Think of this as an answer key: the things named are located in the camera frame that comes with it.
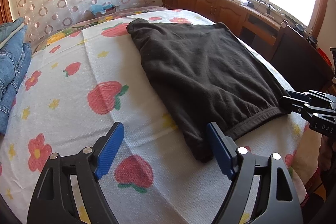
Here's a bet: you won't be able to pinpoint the pink floral bedspread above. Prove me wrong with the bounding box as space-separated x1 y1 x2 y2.
34 6 167 53

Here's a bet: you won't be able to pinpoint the cardboard box with blue bag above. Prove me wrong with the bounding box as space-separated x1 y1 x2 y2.
90 2 117 18

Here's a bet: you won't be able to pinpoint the wooden sideboard cabinet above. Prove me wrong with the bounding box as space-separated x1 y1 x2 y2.
162 0 335 92

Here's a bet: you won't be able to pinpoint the white floral towel sheet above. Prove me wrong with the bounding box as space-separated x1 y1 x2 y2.
0 9 310 224

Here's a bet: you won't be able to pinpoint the folded blue jeans stack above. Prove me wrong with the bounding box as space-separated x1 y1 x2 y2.
0 17 32 135

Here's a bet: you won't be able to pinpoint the black shorts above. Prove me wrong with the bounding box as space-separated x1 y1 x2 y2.
126 19 286 162

